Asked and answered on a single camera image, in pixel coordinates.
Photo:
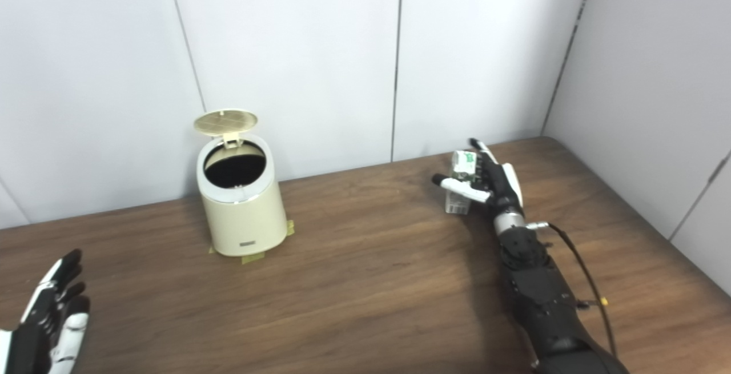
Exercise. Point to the cream-colored trash bin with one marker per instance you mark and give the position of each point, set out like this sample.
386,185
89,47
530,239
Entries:
243,222

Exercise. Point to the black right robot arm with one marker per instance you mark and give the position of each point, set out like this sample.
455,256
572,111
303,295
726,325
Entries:
542,300

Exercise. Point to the white green milk carton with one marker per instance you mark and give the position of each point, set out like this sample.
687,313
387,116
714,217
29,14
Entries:
462,164

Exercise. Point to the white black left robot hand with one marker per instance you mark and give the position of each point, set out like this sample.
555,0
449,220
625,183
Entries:
34,340

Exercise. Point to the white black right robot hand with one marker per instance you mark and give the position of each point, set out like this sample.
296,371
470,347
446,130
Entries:
502,188

